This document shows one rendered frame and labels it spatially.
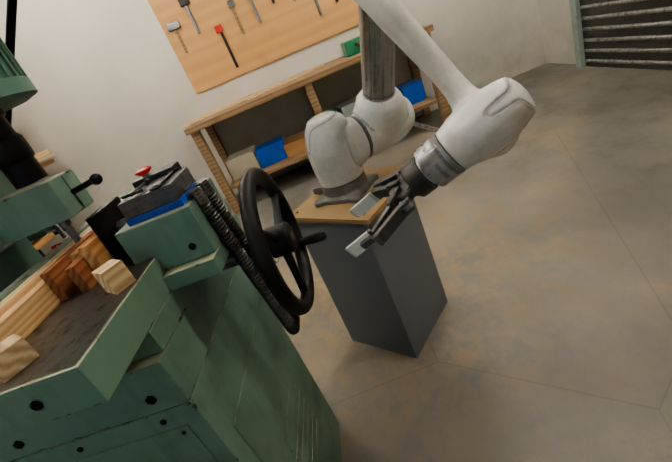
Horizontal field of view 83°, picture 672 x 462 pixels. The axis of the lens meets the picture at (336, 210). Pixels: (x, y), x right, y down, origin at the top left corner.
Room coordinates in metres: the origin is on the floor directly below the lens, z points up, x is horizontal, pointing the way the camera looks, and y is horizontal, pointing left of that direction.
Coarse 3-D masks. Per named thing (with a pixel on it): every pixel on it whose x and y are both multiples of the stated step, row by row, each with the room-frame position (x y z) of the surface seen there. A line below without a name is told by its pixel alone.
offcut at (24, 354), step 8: (16, 336) 0.43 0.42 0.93; (0, 344) 0.43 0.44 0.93; (8, 344) 0.42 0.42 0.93; (16, 344) 0.42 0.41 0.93; (24, 344) 0.42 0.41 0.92; (0, 352) 0.41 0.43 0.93; (8, 352) 0.41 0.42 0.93; (16, 352) 0.42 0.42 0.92; (24, 352) 0.42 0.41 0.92; (32, 352) 0.42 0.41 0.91; (0, 360) 0.40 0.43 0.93; (8, 360) 0.41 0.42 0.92; (16, 360) 0.41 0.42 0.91; (24, 360) 0.42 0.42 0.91; (32, 360) 0.42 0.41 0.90; (0, 368) 0.40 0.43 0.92; (8, 368) 0.40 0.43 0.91; (16, 368) 0.41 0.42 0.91; (0, 376) 0.40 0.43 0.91; (8, 376) 0.40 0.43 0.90
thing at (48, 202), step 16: (64, 176) 0.70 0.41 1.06; (16, 192) 0.70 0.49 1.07; (32, 192) 0.66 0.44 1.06; (48, 192) 0.66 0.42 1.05; (64, 192) 0.67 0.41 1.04; (80, 192) 0.71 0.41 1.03; (0, 208) 0.67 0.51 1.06; (16, 208) 0.66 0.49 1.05; (32, 208) 0.66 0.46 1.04; (48, 208) 0.66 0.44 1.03; (64, 208) 0.66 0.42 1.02; (80, 208) 0.68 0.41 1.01; (0, 224) 0.67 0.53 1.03; (16, 224) 0.67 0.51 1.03; (32, 224) 0.66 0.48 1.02; (48, 224) 0.66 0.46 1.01; (64, 224) 0.69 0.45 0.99
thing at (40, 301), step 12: (36, 288) 0.56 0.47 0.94; (48, 288) 0.57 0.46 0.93; (24, 300) 0.53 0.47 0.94; (36, 300) 0.54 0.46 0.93; (48, 300) 0.56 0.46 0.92; (60, 300) 0.57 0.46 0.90; (12, 312) 0.50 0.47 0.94; (24, 312) 0.52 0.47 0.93; (36, 312) 0.53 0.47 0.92; (48, 312) 0.54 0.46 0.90; (0, 324) 0.48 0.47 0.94; (12, 324) 0.49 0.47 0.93; (24, 324) 0.50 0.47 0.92; (36, 324) 0.52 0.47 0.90; (0, 336) 0.47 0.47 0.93; (24, 336) 0.49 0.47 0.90
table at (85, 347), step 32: (128, 256) 0.65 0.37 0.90; (224, 256) 0.60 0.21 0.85; (96, 288) 0.57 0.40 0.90; (128, 288) 0.51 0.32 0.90; (160, 288) 0.56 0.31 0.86; (64, 320) 0.50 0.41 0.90; (96, 320) 0.46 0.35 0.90; (128, 320) 0.46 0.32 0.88; (64, 352) 0.41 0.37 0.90; (96, 352) 0.39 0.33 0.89; (128, 352) 0.43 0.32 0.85; (0, 384) 0.40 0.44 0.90; (32, 384) 0.37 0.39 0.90; (64, 384) 0.37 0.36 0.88; (96, 384) 0.37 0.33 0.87; (0, 416) 0.38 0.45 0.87; (32, 416) 0.37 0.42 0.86
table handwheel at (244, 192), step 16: (256, 176) 0.66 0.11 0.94; (240, 192) 0.60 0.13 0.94; (272, 192) 0.76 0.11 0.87; (240, 208) 0.58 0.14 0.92; (256, 208) 0.57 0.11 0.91; (288, 208) 0.78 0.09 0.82; (256, 224) 0.55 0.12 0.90; (288, 224) 0.66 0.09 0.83; (256, 240) 0.53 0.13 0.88; (272, 240) 0.61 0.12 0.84; (288, 240) 0.63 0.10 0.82; (256, 256) 0.52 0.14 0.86; (272, 256) 0.53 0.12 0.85; (288, 256) 0.65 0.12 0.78; (304, 256) 0.73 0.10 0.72; (272, 272) 0.52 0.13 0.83; (304, 272) 0.70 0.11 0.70; (272, 288) 0.51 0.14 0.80; (288, 288) 0.53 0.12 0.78; (304, 288) 0.64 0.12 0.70; (288, 304) 0.52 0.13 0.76; (304, 304) 0.56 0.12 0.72
